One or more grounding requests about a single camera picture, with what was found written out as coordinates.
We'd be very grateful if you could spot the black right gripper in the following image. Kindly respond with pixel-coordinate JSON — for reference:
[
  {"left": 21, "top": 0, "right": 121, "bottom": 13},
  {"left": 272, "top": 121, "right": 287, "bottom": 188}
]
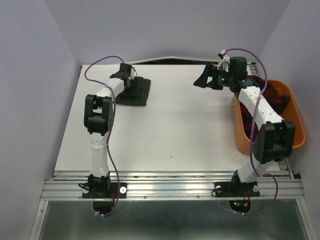
[{"left": 193, "top": 64, "right": 235, "bottom": 90}]

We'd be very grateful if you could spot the red black plaid skirt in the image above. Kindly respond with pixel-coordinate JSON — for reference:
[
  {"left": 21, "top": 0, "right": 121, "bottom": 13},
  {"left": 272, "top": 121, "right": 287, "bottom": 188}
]
[{"left": 240, "top": 82, "right": 290, "bottom": 139}]

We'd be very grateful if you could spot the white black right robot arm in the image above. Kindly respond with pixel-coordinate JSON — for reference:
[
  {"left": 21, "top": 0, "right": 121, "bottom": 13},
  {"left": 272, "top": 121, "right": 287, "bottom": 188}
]
[{"left": 193, "top": 56, "right": 296, "bottom": 195}]

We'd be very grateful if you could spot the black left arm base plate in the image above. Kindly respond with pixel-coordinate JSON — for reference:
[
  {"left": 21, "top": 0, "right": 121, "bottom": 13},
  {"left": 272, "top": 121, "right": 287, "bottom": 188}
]
[{"left": 81, "top": 182, "right": 128, "bottom": 199}]

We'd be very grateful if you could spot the orange plastic bin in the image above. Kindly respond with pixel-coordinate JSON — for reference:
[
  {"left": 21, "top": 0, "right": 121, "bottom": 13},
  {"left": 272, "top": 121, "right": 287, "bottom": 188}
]
[{"left": 230, "top": 79, "right": 306, "bottom": 155}]

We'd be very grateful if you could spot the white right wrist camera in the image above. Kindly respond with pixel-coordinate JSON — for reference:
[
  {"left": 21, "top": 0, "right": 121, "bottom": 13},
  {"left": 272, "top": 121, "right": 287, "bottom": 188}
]
[{"left": 217, "top": 50, "right": 230, "bottom": 71}]

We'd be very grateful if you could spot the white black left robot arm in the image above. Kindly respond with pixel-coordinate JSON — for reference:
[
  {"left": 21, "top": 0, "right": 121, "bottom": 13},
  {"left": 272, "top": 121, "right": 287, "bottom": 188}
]
[{"left": 84, "top": 63, "right": 135, "bottom": 197}]

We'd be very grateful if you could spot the aluminium extrusion frame rail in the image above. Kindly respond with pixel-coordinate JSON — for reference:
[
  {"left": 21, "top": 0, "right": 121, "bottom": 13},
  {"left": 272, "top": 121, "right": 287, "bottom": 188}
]
[{"left": 40, "top": 170, "right": 305, "bottom": 201}]

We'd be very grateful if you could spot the dark grey dotted skirt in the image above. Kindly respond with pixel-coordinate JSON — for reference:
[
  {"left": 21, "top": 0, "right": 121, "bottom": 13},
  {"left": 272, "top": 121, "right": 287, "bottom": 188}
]
[{"left": 116, "top": 76, "right": 151, "bottom": 107}]

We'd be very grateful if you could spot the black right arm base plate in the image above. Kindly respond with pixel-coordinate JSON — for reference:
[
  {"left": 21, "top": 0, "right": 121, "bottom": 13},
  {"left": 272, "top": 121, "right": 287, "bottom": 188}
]
[{"left": 211, "top": 181, "right": 260, "bottom": 198}]

